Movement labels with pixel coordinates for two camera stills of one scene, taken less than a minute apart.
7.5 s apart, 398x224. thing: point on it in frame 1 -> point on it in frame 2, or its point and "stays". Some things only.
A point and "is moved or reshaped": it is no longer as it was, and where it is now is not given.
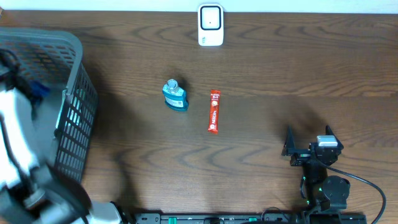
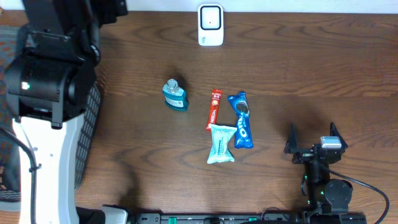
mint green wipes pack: x=64 y=94 is moved or reshaped
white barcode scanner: x=211 y=25 stays
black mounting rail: x=251 y=218 stays
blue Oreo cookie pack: x=38 y=90 is moved or reshaped
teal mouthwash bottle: x=175 y=98 stays
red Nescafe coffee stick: x=214 y=111 stays
